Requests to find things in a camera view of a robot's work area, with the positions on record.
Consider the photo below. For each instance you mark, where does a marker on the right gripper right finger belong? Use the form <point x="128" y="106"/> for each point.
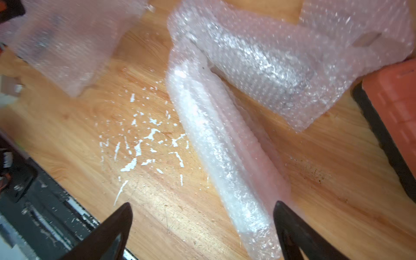
<point x="297" y="239"/>

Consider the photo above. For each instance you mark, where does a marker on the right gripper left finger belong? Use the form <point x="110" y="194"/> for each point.
<point x="108" y="240"/>

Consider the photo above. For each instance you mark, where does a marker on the bubble clear vase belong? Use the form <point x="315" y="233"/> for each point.
<point x="242" y="164"/>

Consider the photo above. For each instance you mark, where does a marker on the bubble wrap sheet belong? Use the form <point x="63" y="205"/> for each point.
<point x="70" y="42"/>

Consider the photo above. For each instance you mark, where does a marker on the bubble wrapped bundle middle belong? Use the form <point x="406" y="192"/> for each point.
<point x="290" y="70"/>

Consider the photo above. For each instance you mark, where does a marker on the bubble wrapped bundle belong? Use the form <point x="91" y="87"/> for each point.
<point x="380" y="32"/>
<point x="290" y="70"/>

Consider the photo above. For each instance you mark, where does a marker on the bubble wrapped bundle rear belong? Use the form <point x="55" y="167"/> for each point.
<point x="380" y="32"/>

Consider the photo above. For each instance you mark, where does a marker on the orange plastic tool case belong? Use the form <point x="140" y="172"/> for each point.
<point x="387" y="99"/>

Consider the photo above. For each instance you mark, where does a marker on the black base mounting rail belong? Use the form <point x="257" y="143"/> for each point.
<point x="38" y="216"/>

